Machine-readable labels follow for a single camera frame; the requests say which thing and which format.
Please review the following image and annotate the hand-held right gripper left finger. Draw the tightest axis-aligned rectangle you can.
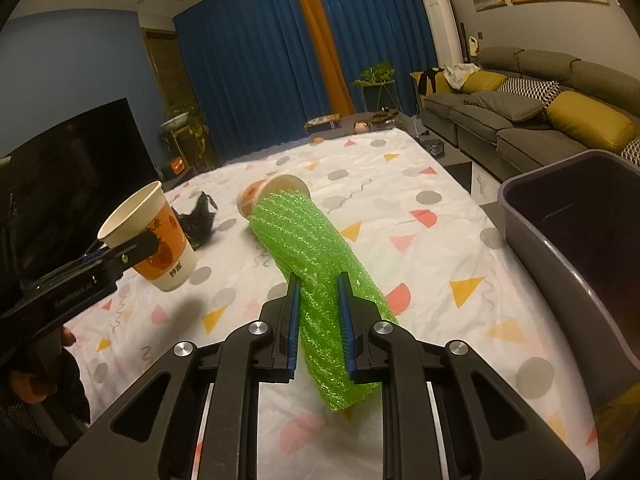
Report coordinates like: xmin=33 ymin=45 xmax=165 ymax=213
xmin=52 ymin=271 xmax=302 ymax=480

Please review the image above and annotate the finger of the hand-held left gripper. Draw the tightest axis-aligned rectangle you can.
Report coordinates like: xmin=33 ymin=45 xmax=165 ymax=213
xmin=70 ymin=241 xmax=110 ymax=270
xmin=97 ymin=234 xmax=161 ymax=283

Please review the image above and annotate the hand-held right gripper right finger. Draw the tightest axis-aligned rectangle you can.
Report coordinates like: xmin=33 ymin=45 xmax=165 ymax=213
xmin=337 ymin=271 xmax=586 ymax=480

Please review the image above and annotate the orange print paper cup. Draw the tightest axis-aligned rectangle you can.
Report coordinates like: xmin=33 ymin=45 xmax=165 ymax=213
xmin=97 ymin=181 xmax=198 ymax=292
xmin=236 ymin=174 xmax=311 ymax=221

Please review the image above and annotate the green foam net sleeve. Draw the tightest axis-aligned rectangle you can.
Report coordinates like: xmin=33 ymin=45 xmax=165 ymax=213
xmin=248 ymin=187 xmax=401 ymax=415

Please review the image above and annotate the grey plastic bin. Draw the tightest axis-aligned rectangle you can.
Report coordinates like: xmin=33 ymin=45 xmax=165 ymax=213
xmin=498 ymin=150 xmax=640 ymax=441

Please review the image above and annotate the person's left forearm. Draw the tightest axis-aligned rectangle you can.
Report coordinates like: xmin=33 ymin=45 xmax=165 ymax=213
xmin=0 ymin=350 xmax=92 ymax=461

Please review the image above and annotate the person's left hand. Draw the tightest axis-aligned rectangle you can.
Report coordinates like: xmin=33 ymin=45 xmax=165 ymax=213
xmin=7 ymin=327 xmax=78 ymax=403

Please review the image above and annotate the small black crumpled wrapper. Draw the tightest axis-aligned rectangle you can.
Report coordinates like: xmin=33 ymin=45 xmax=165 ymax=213
xmin=175 ymin=191 xmax=221 ymax=248

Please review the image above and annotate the black television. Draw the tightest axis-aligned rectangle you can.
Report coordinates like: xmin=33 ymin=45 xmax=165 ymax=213
xmin=0 ymin=99 xmax=156 ymax=286

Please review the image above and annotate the trailing plant in bowl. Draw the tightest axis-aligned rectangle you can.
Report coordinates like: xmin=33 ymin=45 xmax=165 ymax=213
xmin=160 ymin=105 xmax=208 ymax=168

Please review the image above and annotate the printed tablecloth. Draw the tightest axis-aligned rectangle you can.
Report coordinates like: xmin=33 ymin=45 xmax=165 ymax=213
xmin=60 ymin=127 xmax=601 ymax=480

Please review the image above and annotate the wooden cabinet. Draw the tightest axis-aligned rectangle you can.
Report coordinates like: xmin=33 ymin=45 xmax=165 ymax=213
xmin=142 ymin=27 xmax=196 ymax=116

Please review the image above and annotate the flat printed box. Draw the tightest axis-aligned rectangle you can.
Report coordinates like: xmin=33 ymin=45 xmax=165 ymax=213
xmin=305 ymin=114 xmax=343 ymax=133

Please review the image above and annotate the blue curtain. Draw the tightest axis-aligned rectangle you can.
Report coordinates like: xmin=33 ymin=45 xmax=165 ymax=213
xmin=173 ymin=0 xmax=331 ymax=163
xmin=312 ymin=0 xmax=436 ymax=116

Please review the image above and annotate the metal plant stand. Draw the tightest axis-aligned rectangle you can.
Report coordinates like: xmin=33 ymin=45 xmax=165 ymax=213
xmin=362 ymin=80 xmax=399 ymax=112

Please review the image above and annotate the grey sofa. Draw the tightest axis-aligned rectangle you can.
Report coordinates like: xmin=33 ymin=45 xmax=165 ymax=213
xmin=417 ymin=46 xmax=640 ymax=183

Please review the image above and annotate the black cloth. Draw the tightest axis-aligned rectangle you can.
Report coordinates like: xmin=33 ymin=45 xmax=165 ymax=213
xmin=417 ymin=69 xmax=441 ymax=96

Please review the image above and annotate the orange curtain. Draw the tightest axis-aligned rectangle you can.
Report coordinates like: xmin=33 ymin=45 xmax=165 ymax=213
xmin=287 ymin=0 xmax=356 ymax=116

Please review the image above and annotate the white cloth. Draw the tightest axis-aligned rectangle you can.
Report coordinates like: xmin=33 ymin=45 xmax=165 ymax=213
xmin=445 ymin=62 xmax=476 ymax=90

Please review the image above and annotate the small yellow cushion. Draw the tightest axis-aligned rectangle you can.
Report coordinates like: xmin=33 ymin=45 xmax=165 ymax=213
xmin=460 ymin=71 xmax=508 ymax=95

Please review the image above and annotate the white standing air conditioner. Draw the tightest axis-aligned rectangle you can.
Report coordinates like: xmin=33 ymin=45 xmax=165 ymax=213
xmin=421 ymin=0 xmax=463 ymax=68

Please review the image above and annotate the large yellow cushion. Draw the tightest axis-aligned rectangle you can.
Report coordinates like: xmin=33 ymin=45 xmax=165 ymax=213
xmin=545 ymin=91 xmax=638 ymax=153

